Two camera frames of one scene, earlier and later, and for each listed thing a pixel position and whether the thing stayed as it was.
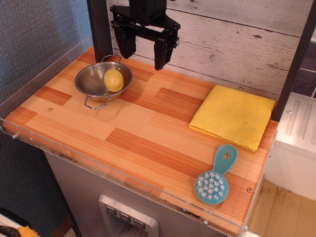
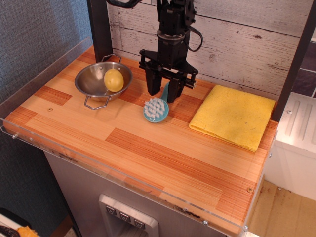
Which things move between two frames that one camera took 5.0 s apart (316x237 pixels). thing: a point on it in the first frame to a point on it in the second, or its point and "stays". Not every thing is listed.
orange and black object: x=23 y=231 stays
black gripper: x=149 y=17 to x=169 y=60
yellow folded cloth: x=240 y=117 stays
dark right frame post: x=297 y=62 stays
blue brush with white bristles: x=212 y=187 to x=156 y=110
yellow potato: x=113 y=80 stays
